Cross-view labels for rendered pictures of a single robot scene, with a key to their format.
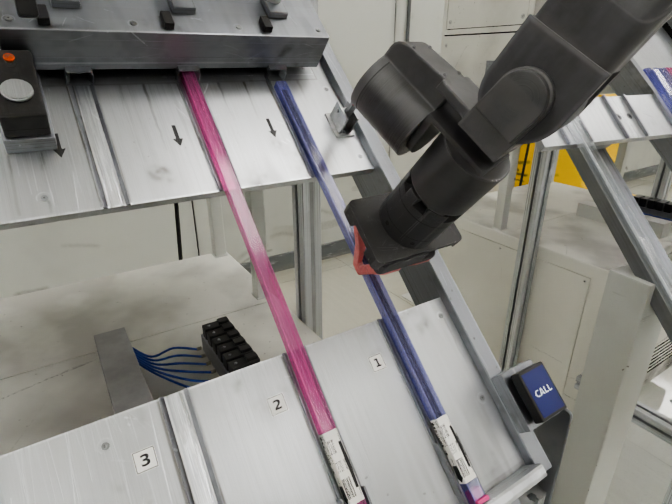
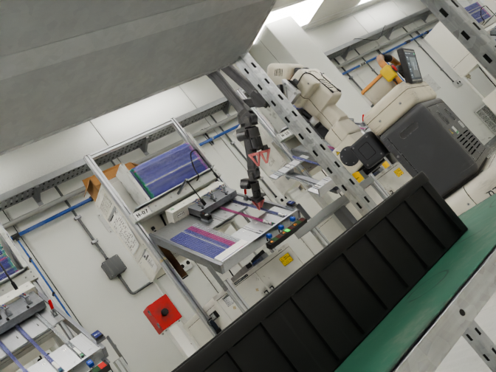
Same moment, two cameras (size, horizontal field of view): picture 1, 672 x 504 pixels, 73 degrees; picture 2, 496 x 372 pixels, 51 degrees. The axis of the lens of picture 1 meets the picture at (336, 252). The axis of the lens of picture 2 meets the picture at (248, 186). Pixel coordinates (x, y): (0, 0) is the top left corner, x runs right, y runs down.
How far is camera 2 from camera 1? 3.00 m
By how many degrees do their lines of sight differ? 33
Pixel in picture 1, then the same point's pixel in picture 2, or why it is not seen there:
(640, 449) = not seen: hidden behind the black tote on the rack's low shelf
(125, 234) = not seen: hidden behind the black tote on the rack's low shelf
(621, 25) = (252, 166)
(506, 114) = (251, 176)
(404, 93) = (244, 183)
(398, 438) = (274, 218)
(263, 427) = (255, 224)
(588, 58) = (252, 169)
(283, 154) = (240, 207)
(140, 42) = (213, 205)
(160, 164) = (225, 215)
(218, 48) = (222, 200)
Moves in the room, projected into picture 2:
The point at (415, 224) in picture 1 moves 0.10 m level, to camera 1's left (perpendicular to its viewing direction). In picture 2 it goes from (255, 193) to (243, 203)
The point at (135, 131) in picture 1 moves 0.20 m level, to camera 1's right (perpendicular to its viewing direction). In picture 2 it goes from (219, 215) to (243, 196)
